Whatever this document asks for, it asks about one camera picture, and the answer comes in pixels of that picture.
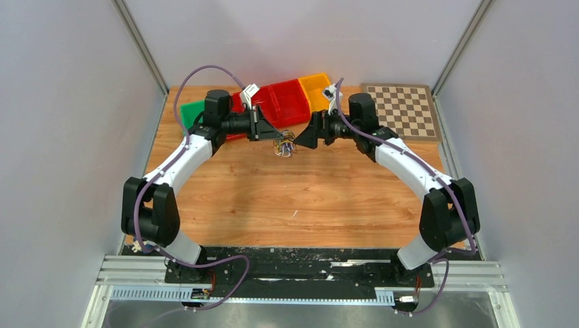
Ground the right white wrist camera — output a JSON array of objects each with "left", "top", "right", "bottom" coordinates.
[{"left": 322, "top": 83, "right": 343, "bottom": 113}]

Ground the left red plastic bin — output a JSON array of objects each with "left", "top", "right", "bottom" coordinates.
[{"left": 222, "top": 92, "right": 251, "bottom": 141}]

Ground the yellow plastic bin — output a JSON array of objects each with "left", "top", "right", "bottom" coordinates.
[{"left": 298, "top": 72, "right": 330, "bottom": 112}]

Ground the red plastic bin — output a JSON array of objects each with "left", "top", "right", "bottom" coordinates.
[
  {"left": 251, "top": 86, "right": 278, "bottom": 122},
  {"left": 222, "top": 92, "right": 251, "bottom": 141},
  {"left": 270, "top": 79, "right": 311, "bottom": 127}
]

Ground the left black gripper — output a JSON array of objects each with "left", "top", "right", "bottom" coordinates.
[{"left": 222, "top": 105, "right": 284, "bottom": 142}]

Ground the wooden chessboard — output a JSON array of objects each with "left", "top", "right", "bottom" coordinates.
[{"left": 361, "top": 83, "right": 442, "bottom": 143}]

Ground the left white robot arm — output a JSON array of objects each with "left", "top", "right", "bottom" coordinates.
[{"left": 121, "top": 84, "right": 282, "bottom": 283}]

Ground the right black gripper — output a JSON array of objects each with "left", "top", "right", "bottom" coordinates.
[{"left": 294, "top": 107, "right": 360, "bottom": 149}]

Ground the middle red plastic bin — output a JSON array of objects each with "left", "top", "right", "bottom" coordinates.
[{"left": 251, "top": 86, "right": 278, "bottom": 122}]

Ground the right red plastic bin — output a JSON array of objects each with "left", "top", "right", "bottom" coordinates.
[{"left": 270, "top": 79, "right": 311, "bottom": 127}]

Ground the green plastic bin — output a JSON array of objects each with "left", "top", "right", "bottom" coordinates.
[{"left": 180, "top": 100, "right": 205, "bottom": 136}]

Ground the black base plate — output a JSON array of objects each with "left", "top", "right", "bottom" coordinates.
[{"left": 165, "top": 246, "right": 434, "bottom": 299}]

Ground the white blue toy car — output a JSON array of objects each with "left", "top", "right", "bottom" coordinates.
[{"left": 131, "top": 241, "right": 156, "bottom": 254}]

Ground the bundle of wires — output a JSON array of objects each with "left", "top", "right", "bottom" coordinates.
[{"left": 272, "top": 130, "right": 297, "bottom": 159}]

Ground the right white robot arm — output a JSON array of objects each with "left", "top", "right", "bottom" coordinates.
[{"left": 294, "top": 93, "right": 481, "bottom": 286}]

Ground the aluminium frame rail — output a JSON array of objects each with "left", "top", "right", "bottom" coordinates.
[{"left": 82, "top": 256, "right": 519, "bottom": 327}]

